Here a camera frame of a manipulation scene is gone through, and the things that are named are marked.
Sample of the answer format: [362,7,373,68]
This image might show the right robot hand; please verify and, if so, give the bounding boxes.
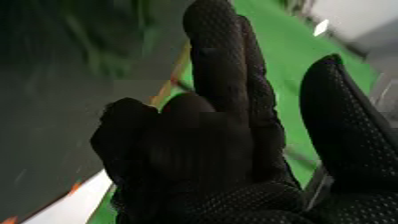
[89,0,398,224]

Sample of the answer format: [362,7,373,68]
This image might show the dark mat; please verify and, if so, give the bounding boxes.
[0,0,192,222]

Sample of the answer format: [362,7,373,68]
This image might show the white sheet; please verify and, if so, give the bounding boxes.
[19,169,117,224]

